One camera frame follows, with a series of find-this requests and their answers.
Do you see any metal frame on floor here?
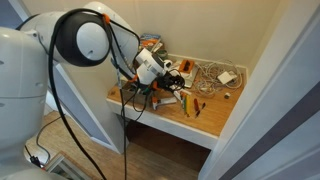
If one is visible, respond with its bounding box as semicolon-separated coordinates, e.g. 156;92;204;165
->
42;151;96;180

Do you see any brown cardboard box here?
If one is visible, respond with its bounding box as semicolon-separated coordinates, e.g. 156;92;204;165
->
119;79;152;105

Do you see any orange capped glue stick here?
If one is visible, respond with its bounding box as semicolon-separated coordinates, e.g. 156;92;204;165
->
151;96;161;111

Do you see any wooden shelf desk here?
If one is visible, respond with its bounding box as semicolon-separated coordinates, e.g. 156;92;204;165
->
105;97;220;151

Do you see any orange small box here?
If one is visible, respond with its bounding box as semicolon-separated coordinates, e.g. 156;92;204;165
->
177;58;196;75

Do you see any stack of books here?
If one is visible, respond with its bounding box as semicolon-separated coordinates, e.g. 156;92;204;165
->
139;32;165;53

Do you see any white square power adapter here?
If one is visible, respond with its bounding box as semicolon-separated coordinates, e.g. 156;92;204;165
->
216;70;239;85

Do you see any white rounded device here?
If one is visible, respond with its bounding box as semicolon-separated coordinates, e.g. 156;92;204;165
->
172;59;200;89

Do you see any small black handled tool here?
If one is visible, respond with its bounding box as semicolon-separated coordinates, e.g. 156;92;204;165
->
195;101;207;119

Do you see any white paper card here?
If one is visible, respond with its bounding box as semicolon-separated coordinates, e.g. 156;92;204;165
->
156;96;179;107

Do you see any white cable tangle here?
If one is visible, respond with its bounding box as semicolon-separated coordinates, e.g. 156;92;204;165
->
192;59;245;98

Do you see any green jar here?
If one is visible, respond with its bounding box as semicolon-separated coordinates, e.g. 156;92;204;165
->
156;49;169;62

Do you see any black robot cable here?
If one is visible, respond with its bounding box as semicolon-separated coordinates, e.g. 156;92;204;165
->
47;7;154;180

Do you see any black floor cable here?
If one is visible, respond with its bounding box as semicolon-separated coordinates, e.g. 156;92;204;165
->
24;115;64;168

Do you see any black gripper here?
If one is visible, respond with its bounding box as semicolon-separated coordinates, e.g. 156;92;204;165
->
153;71;186;93

